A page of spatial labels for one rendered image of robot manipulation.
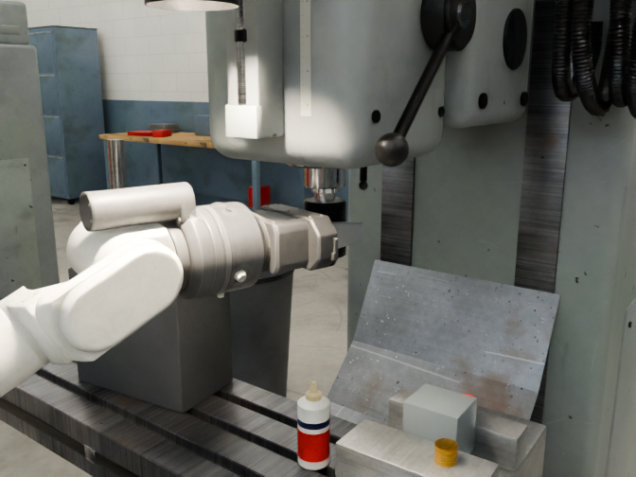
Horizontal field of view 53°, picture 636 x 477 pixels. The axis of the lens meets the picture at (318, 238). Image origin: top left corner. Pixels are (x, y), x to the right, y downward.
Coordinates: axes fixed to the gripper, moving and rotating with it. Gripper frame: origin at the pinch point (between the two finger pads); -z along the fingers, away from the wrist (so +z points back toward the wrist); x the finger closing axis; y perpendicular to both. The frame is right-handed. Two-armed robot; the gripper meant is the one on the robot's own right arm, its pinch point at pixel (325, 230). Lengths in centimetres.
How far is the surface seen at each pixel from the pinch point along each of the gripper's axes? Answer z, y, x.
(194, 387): 5.0, 27.2, 23.9
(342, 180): -0.4, -5.8, -2.3
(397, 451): 2.7, 19.2, -15.0
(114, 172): 9.0, -2.9, 39.0
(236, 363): -80, 97, 159
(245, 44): 12.2, -19.2, -3.9
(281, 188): -311, 84, 458
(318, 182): 2.0, -5.7, -1.3
